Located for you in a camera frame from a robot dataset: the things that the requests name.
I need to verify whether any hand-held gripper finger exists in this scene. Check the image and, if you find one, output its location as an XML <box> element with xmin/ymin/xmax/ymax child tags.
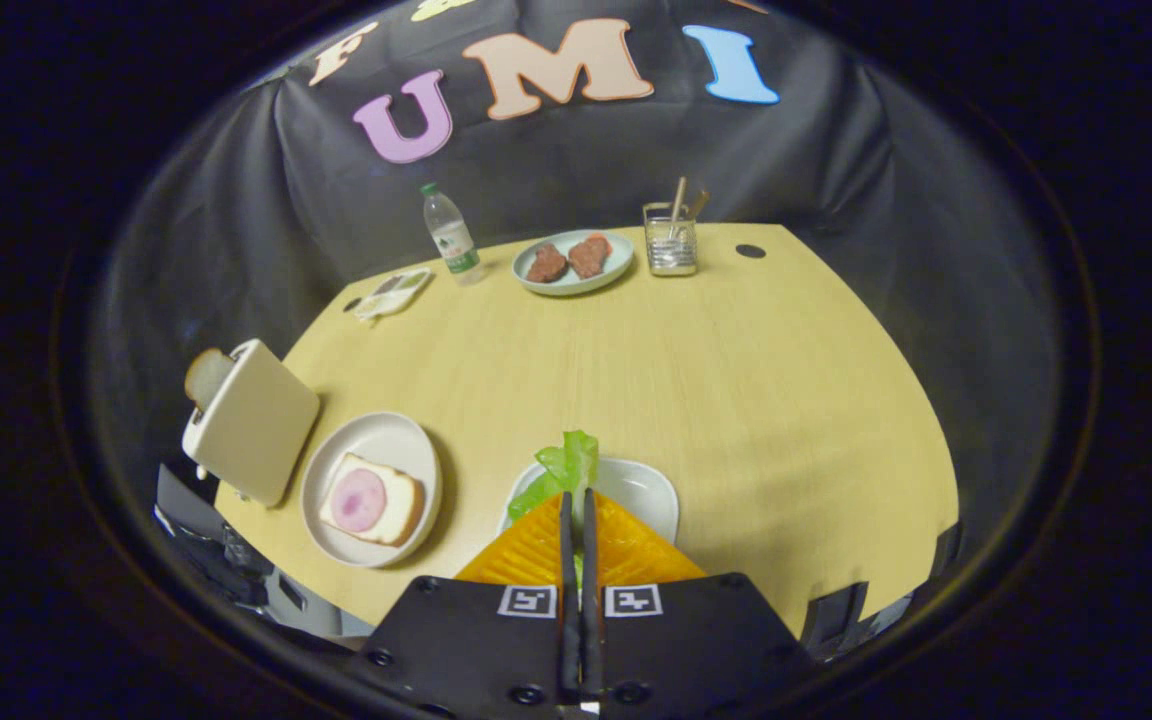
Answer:
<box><xmin>351</xmin><ymin>488</ymin><xmax>579</xmax><ymax>719</ymax></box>
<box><xmin>579</xmin><ymin>487</ymin><xmax>825</xmax><ymax>719</ymax></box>

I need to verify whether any green lettuce leaf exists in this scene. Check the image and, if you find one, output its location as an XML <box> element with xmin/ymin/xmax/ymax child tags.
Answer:
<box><xmin>508</xmin><ymin>430</ymin><xmax>600</xmax><ymax>521</ymax></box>

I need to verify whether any toasted brown bread slice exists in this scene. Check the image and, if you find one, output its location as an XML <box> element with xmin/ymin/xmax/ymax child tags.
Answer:
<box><xmin>184</xmin><ymin>347</ymin><xmax>235</xmax><ymax>411</ymax></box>

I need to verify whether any white square plate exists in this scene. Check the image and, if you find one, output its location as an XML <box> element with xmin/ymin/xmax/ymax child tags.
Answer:
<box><xmin>498</xmin><ymin>457</ymin><xmax>681</xmax><ymax>546</ymax></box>

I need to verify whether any white bread slice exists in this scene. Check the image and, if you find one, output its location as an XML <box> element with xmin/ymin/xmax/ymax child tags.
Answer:
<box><xmin>318</xmin><ymin>452</ymin><xmax>427</xmax><ymax>547</ymax></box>

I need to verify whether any pink ham slice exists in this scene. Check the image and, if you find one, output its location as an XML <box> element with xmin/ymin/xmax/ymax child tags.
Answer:
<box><xmin>329</xmin><ymin>468</ymin><xmax>389</xmax><ymax>533</ymax></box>

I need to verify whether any white round plate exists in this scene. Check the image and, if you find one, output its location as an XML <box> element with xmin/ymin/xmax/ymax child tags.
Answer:
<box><xmin>299</xmin><ymin>411</ymin><xmax>444</xmax><ymax>569</ymax></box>

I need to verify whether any pale green round plate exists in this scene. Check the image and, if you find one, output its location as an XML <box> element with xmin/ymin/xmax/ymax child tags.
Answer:
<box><xmin>512</xmin><ymin>229</ymin><xmax>635</xmax><ymax>297</ymax></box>

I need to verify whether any brown chicken drumstick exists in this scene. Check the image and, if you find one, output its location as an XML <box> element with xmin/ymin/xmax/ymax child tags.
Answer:
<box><xmin>525</xmin><ymin>243</ymin><xmax>569</xmax><ymax>284</ymax></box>
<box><xmin>568</xmin><ymin>233</ymin><xmax>614</xmax><ymax>279</ymax></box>

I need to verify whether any metal mesh utensil holder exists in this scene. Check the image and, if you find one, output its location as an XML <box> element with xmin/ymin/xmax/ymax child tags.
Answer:
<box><xmin>642</xmin><ymin>201</ymin><xmax>699</xmax><ymax>278</ymax></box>

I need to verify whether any white divided condiment dish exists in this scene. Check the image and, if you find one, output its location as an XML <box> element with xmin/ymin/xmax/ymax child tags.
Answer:
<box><xmin>351</xmin><ymin>266</ymin><xmax>434</xmax><ymax>323</ymax></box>

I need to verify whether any clear plastic water bottle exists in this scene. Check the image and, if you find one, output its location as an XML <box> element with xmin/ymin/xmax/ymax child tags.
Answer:
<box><xmin>420</xmin><ymin>182</ymin><xmax>486</xmax><ymax>286</ymax></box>

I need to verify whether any cream toaster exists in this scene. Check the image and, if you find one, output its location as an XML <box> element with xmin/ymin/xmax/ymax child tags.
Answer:
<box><xmin>181</xmin><ymin>338</ymin><xmax>321</xmax><ymax>509</ymax></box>

